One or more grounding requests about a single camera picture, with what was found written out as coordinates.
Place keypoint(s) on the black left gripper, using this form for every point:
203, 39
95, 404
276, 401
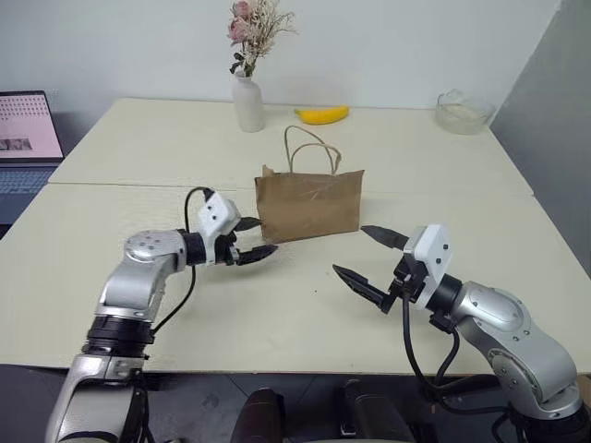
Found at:
227, 253

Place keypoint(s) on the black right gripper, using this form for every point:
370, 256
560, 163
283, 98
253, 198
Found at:
408, 282

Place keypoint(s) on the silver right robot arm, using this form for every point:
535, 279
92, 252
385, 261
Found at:
508, 323

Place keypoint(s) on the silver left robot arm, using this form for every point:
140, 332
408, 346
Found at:
138, 281

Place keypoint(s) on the brown paper bag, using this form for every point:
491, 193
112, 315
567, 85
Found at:
308, 203

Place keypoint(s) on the white ceramic vase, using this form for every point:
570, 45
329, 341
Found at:
249, 106

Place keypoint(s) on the yellow banana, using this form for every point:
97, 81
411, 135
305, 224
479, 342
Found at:
323, 115

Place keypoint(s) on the clear glass bowl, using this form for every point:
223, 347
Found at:
464, 112

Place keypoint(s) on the dark rounded shape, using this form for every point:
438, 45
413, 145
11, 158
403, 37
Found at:
261, 415

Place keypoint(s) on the dried pink flower bouquet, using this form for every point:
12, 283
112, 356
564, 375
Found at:
256, 32

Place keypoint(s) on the open laptop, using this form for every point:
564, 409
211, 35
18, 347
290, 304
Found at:
23, 147

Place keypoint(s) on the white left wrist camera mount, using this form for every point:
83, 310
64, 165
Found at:
216, 217

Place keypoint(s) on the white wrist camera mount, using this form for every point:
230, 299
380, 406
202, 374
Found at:
431, 258
216, 217

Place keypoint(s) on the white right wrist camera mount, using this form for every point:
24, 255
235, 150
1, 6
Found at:
431, 258

